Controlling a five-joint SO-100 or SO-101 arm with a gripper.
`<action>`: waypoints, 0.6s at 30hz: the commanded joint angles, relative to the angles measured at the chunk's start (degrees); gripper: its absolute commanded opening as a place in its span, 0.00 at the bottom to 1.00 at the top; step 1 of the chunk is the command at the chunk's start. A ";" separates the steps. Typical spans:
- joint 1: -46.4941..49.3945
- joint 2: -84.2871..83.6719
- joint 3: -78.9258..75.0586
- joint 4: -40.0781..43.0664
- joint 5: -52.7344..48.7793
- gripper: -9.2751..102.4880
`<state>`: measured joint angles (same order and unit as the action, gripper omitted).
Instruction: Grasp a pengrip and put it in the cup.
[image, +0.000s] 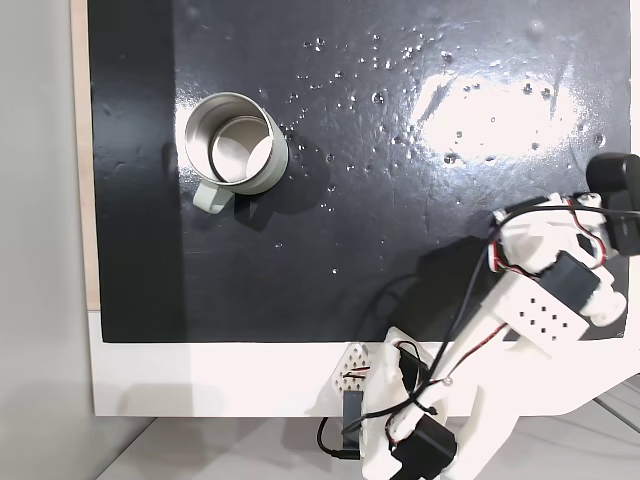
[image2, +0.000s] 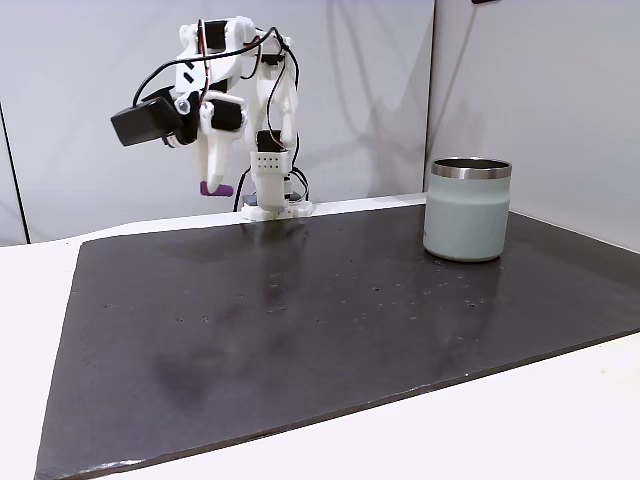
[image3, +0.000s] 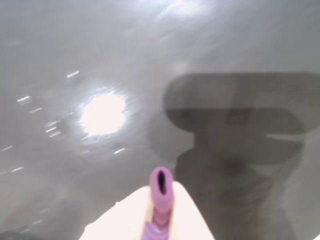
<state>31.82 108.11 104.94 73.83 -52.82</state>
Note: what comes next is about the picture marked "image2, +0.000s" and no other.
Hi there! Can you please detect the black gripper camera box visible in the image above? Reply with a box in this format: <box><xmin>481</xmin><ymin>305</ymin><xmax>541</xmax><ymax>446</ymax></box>
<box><xmin>109</xmin><ymin>87</ymin><xmax>201</xmax><ymax>150</ymax></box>

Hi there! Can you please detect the pale green steel-rimmed cup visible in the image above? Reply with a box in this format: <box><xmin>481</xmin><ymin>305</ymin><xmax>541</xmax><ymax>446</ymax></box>
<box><xmin>422</xmin><ymin>157</ymin><xmax>514</xmax><ymax>263</ymax></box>

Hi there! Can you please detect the black camera cable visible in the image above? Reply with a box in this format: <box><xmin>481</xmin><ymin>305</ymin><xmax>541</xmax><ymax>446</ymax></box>
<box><xmin>131</xmin><ymin>25</ymin><xmax>301</xmax><ymax>174</ymax></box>

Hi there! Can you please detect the black base cable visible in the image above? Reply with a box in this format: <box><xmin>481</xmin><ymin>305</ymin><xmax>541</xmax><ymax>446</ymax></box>
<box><xmin>231</xmin><ymin>168</ymin><xmax>252</xmax><ymax>213</ymax></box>
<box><xmin>290</xmin><ymin>167</ymin><xmax>312</xmax><ymax>202</ymax></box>

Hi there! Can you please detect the grey controller board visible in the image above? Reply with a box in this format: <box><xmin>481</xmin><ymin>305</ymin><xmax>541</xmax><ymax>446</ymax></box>
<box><xmin>238</xmin><ymin>189</ymin><xmax>306</xmax><ymax>207</ymax></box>

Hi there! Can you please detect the red servo wire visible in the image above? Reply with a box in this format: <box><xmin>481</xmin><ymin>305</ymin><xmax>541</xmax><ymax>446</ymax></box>
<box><xmin>196</xmin><ymin>19</ymin><xmax>214</xmax><ymax>109</ymax></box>

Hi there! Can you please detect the dark grey table mat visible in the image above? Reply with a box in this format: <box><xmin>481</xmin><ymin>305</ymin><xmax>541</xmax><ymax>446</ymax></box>
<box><xmin>33</xmin><ymin>202</ymin><xmax>640</xmax><ymax>480</ymax></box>

